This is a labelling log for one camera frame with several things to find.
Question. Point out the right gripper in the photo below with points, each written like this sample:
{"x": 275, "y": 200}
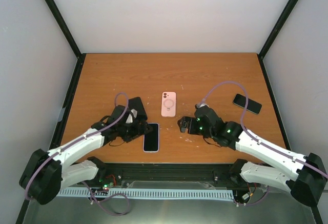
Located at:
{"x": 185, "y": 119}

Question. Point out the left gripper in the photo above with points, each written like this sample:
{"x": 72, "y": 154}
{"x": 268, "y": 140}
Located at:
{"x": 137, "y": 131}

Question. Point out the purple phone case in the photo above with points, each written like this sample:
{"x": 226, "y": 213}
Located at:
{"x": 159, "y": 137}

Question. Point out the black phone case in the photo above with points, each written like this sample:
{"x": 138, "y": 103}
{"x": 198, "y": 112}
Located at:
{"x": 137, "y": 105}

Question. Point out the pink phone case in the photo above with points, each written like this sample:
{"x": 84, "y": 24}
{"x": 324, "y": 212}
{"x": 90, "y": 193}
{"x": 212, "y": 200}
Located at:
{"x": 168, "y": 104}

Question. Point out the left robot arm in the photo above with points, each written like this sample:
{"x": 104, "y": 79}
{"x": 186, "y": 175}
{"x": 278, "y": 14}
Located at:
{"x": 48, "y": 172}

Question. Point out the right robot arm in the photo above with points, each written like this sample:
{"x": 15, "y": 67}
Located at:
{"x": 303, "y": 176}

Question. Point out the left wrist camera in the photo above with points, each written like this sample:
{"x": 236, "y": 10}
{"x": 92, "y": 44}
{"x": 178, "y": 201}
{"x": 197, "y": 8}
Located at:
{"x": 132, "y": 116}

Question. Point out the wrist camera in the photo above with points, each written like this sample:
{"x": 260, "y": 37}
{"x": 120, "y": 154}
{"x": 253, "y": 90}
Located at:
{"x": 132, "y": 116}
{"x": 200, "y": 105}

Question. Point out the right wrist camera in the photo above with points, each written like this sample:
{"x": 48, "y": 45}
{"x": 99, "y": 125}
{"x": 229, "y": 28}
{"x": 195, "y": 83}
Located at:
{"x": 200, "y": 105}

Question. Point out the black aluminium frame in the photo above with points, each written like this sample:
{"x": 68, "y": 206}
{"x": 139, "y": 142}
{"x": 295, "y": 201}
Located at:
{"x": 264, "y": 43}

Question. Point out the light blue cable duct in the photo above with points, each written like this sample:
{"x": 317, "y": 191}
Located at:
{"x": 166, "y": 194}

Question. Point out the metal base plate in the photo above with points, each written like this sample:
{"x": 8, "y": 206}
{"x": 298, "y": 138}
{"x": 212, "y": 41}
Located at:
{"x": 276, "y": 207}

